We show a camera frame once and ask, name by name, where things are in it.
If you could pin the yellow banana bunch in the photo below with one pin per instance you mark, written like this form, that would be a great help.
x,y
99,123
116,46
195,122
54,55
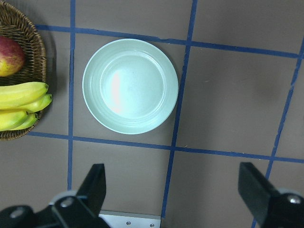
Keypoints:
x,y
20,103

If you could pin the wicker fruit basket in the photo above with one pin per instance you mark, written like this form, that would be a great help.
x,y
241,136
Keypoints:
x,y
15,25

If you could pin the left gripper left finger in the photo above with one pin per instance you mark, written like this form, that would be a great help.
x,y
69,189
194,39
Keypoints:
x,y
72,211

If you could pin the red yellow apple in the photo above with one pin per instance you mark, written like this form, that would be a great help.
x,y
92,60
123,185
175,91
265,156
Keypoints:
x,y
12,57

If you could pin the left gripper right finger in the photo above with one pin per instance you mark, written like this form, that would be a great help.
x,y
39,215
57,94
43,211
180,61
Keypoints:
x,y
270,207

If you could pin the pale green plate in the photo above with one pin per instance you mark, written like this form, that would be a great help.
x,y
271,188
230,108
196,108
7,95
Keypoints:
x,y
130,86

